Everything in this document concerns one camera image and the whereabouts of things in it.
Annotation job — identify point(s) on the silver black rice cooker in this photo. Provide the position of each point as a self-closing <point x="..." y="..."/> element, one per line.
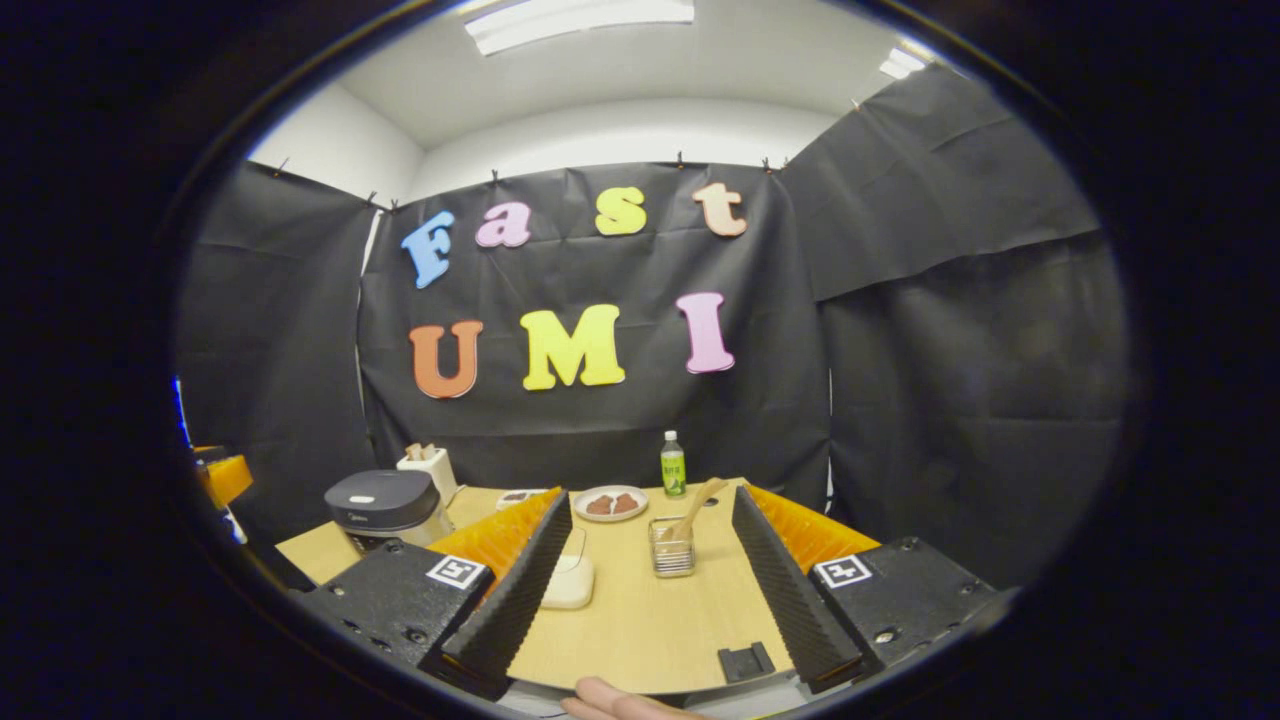
<point x="385" y="500"/>

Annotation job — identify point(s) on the white round plate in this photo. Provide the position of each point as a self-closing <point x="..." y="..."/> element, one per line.
<point x="580" y="503"/>

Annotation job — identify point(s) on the green label drink bottle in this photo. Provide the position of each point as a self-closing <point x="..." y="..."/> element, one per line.
<point x="673" y="470"/>

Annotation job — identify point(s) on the wooden spoon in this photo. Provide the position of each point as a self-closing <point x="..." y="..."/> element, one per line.
<point x="700" y="500"/>

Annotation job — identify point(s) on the small ceiling light panel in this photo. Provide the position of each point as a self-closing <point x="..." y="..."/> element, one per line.
<point x="903" y="62"/>

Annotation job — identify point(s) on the small black bracket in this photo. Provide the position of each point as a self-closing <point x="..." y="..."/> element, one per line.
<point x="745" y="665"/>

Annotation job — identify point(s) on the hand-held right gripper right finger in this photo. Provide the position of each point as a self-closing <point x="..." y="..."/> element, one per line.
<point x="785" y="590"/>

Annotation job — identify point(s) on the white utensil holder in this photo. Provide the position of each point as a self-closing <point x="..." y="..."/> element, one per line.
<point x="435" y="475"/>

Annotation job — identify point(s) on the white divided snack dish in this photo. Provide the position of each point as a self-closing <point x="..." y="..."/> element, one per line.
<point x="518" y="497"/>

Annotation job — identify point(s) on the large ceiling light panel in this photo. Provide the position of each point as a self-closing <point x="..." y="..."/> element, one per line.
<point x="580" y="22"/>

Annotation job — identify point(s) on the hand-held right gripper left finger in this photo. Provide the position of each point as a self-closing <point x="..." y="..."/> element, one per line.
<point x="520" y="600"/>

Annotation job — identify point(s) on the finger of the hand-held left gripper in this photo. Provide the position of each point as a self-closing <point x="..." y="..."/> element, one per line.
<point x="228" y="478"/>

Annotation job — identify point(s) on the red meat piece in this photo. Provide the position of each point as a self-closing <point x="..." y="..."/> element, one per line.
<point x="599" y="505"/>
<point x="626" y="504"/>

